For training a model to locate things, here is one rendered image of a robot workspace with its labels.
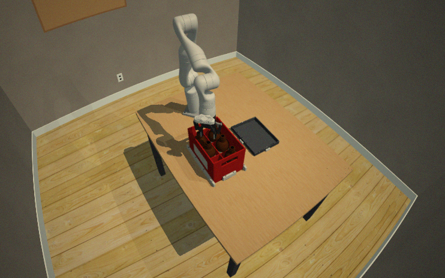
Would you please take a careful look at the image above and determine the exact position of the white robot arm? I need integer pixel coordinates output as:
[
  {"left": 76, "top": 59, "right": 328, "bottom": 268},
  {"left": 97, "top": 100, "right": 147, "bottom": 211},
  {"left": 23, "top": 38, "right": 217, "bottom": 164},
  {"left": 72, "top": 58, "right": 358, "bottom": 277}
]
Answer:
[{"left": 173, "top": 13, "right": 220, "bottom": 125}]

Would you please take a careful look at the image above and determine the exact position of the red crate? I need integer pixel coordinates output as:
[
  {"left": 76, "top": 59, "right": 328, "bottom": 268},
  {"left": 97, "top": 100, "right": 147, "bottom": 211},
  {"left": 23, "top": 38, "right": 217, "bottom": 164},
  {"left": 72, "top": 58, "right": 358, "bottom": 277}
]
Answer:
[{"left": 189, "top": 123, "right": 246, "bottom": 183}]

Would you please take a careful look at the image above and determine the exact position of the brown bottle with white label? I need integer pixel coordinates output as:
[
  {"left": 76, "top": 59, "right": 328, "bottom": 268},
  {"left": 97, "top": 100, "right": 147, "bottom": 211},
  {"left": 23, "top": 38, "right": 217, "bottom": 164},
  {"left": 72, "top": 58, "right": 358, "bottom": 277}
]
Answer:
[{"left": 203, "top": 141, "right": 215, "bottom": 158}]

